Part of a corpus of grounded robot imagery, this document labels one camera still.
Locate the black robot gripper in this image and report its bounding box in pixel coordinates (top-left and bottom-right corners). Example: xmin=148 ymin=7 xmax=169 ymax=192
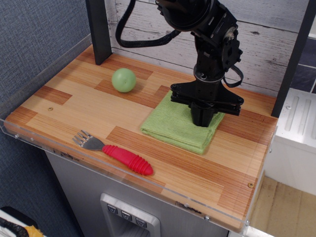
xmin=170 ymin=79 xmax=244 ymax=127

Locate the green cloth napkin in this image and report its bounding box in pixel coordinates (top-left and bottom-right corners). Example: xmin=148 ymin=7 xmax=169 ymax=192
xmin=141 ymin=91 xmax=225 ymax=155

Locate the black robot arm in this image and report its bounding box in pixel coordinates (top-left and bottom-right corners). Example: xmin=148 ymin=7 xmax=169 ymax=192
xmin=156 ymin=0 xmax=244 ymax=127

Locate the light green ball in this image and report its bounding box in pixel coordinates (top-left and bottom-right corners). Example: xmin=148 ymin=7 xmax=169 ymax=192
xmin=112 ymin=68 xmax=136 ymax=93

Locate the white ribbed appliance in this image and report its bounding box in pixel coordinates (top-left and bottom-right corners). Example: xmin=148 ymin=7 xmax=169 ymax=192
xmin=264 ymin=89 xmax=316 ymax=195

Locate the grey cabinet with dispenser panel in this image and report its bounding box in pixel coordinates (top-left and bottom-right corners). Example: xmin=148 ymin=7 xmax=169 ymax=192
xmin=47 ymin=153 xmax=229 ymax=237

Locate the yellow and black object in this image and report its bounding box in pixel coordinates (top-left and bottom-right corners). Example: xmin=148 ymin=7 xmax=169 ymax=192
xmin=0 ymin=206 xmax=45 ymax=237

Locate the black flat ribbon cable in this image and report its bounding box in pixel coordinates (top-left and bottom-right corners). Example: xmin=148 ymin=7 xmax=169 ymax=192
xmin=222 ymin=65 xmax=244 ymax=88

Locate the black braided sleeved cable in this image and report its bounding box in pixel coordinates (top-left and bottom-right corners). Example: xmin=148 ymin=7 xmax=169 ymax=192
xmin=115 ymin=0 xmax=181 ymax=48

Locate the right dark metal post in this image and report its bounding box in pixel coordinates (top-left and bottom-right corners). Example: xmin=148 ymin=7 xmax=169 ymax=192
xmin=271 ymin=0 xmax=316 ymax=118

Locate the dark metal post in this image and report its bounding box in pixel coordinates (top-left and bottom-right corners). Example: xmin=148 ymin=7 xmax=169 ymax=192
xmin=85 ymin=0 xmax=112 ymax=65
xmin=271 ymin=0 xmax=316 ymax=118

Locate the red handled metal fork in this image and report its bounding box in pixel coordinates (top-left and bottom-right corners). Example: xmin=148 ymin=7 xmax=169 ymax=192
xmin=72 ymin=130 xmax=154 ymax=175

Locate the left dark metal post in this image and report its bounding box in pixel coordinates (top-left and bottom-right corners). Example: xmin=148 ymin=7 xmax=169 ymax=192
xmin=85 ymin=0 xmax=112 ymax=65

